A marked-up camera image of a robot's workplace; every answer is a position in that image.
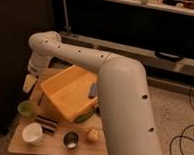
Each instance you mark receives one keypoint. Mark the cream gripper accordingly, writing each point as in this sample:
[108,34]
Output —
[29,81]

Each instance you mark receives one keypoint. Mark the green plastic cup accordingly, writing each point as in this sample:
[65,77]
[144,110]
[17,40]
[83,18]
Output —
[25,108]

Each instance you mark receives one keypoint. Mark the metal cup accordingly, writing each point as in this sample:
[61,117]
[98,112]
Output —
[70,140]

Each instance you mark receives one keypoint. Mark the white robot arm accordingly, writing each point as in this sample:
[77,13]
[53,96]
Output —
[126,109]

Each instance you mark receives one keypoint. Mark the yellow plastic bin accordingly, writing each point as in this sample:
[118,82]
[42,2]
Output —
[68,91]

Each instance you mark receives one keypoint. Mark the striped dark block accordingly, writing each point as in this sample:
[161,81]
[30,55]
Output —
[47,124]

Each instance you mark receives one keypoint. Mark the white cup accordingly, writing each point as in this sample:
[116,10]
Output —
[32,134]

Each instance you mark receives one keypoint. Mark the metal pole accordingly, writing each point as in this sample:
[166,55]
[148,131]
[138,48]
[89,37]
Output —
[67,27]

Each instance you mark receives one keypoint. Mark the green cucumber toy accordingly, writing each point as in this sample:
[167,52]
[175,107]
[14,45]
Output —
[85,116]

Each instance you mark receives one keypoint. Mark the black object on shelf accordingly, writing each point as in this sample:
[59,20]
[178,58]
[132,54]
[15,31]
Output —
[172,58]

